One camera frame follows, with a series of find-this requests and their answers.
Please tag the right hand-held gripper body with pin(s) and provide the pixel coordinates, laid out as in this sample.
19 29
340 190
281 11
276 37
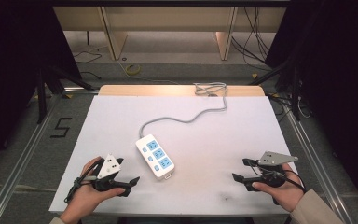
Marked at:
275 158

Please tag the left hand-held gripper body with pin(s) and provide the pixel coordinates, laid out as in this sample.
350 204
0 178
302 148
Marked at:
108 165

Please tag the white power strip blue sockets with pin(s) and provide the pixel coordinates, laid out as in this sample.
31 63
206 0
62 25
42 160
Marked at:
155 155

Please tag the person's left hand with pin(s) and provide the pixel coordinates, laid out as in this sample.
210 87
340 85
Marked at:
85 196

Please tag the person's right hand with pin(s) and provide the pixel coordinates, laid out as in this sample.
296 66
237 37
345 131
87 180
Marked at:
287 196

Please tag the white board table cover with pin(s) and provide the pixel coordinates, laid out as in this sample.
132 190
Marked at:
211 146

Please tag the black metal stand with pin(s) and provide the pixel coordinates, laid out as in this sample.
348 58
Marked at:
295 93
42 99

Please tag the wooden table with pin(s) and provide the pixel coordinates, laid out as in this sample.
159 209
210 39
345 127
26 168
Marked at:
155 90

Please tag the yellow tape roll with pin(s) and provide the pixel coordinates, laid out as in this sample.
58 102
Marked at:
133 69

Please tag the dark curtain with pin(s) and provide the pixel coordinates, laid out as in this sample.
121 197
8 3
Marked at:
338 77
9 62

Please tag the beige wooden desk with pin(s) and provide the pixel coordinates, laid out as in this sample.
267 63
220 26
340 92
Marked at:
167 18

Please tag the metal floor rail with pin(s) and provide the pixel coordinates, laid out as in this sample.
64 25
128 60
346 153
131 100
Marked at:
318 169
24 155

